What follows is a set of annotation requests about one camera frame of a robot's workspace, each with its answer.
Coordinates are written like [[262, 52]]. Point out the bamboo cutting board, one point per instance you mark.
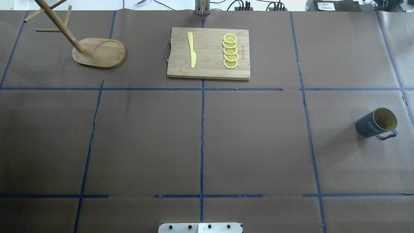
[[209, 49]]

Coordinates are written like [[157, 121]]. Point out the grey metal camera post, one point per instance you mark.
[[202, 7]]

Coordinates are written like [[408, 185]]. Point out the yellow plastic knife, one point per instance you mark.
[[193, 54]]

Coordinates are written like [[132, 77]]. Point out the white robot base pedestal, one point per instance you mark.
[[226, 227]]

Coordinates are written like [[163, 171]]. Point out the black box with label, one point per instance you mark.
[[333, 5]]

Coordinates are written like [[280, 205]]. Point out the wooden cup storage rack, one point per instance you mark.
[[92, 52]]

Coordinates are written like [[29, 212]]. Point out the dark grey ribbed mug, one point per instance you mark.
[[381, 123]]

